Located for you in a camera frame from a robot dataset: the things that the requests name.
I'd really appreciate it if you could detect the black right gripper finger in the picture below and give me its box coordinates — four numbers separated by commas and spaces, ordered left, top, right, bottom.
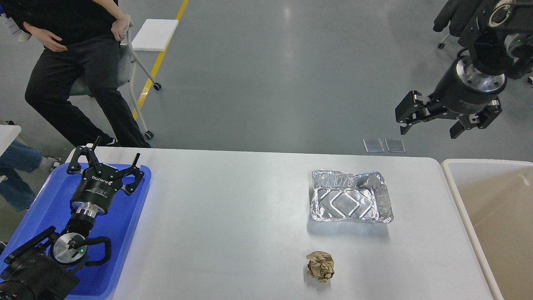
449, 97, 502, 139
395, 90, 452, 135

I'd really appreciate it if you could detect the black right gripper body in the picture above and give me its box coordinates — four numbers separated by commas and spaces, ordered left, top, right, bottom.
429, 56, 508, 115

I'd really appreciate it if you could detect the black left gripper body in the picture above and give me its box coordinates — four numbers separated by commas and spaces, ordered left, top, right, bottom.
70, 164, 125, 216

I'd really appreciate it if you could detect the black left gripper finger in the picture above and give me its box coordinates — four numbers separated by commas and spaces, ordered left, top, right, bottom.
67, 136, 102, 175
109, 152, 144, 196

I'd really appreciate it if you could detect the aluminium foil tray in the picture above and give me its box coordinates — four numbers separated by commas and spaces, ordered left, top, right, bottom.
309, 170, 394, 224

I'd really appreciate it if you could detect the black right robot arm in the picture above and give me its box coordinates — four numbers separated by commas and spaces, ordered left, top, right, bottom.
395, 0, 533, 139

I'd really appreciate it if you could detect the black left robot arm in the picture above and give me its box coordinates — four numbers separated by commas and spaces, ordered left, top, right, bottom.
1, 137, 144, 300

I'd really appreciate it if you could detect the blue plastic tray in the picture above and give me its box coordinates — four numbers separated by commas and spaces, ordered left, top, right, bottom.
1, 164, 152, 300

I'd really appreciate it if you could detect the right transparent floor plate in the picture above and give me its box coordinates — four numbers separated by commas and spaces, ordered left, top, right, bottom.
385, 138, 406, 153

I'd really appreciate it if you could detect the transparent floor plate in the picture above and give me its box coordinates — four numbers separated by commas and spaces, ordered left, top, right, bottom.
385, 138, 406, 153
362, 138, 385, 153

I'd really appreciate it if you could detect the left transparent floor plate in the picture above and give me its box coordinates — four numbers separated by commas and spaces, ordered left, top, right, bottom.
362, 138, 385, 153

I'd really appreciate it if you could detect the seated person in black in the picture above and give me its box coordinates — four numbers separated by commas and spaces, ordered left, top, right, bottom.
1, 0, 150, 148

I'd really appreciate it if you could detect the grey rolling chair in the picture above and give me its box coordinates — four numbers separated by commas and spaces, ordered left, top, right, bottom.
69, 15, 162, 140

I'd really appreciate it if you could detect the dark jacket on chair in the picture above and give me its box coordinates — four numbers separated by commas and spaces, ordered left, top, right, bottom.
433, 0, 482, 37

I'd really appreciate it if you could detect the beige plastic bin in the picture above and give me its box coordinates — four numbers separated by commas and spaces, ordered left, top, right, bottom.
441, 159, 533, 300

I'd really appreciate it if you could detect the person leg in jeans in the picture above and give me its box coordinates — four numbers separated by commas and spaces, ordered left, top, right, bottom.
0, 140, 61, 212

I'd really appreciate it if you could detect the white side table corner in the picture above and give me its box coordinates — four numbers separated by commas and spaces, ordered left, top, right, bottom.
0, 125, 22, 155

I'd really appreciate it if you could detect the white foam board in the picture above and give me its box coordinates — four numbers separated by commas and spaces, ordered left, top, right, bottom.
121, 19, 179, 52

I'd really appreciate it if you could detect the crumpled brown paper ball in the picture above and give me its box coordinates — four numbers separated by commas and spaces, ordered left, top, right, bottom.
306, 251, 335, 284

